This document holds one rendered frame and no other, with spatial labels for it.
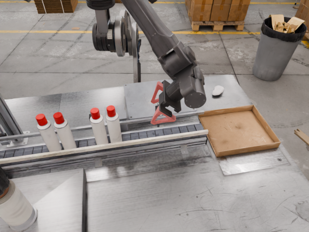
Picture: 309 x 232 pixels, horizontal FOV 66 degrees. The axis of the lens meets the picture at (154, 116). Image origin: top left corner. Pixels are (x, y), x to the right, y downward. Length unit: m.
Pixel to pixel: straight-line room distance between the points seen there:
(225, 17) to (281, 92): 1.62
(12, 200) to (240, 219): 0.76
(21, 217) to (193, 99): 0.65
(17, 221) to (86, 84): 2.22
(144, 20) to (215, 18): 3.50
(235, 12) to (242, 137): 3.11
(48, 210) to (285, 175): 0.94
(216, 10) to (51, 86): 2.61
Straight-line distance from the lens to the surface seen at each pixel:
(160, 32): 0.63
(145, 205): 0.97
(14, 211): 0.89
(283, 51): 2.99
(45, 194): 1.02
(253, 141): 1.23
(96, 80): 2.98
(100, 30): 1.26
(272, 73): 3.13
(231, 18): 4.18
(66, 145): 1.06
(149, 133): 1.11
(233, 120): 1.29
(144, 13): 0.64
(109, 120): 0.96
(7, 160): 1.14
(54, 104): 1.43
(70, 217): 0.95
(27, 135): 1.12
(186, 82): 0.63
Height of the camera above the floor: 1.71
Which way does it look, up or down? 44 degrees down
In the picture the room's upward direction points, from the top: straight up
